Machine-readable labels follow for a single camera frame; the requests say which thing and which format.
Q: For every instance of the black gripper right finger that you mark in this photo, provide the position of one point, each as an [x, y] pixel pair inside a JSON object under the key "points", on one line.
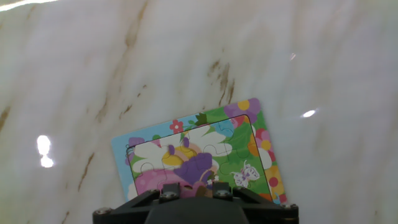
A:
{"points": [[270, 214]]}

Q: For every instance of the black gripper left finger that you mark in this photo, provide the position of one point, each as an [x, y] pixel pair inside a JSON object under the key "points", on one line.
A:
{"points": [[127, 213]]}

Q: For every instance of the pink brown puzzle piece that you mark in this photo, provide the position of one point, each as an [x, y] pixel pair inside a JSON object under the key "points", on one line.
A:
{"points": [[189, 191]]}

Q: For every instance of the colourful butterfly puzzle board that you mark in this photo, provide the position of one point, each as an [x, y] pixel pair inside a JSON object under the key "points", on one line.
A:
{"points": [[233, 146]]}

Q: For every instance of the marble pattern board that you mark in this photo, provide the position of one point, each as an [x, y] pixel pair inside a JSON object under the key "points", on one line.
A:
{"points": [[77, 77]]}

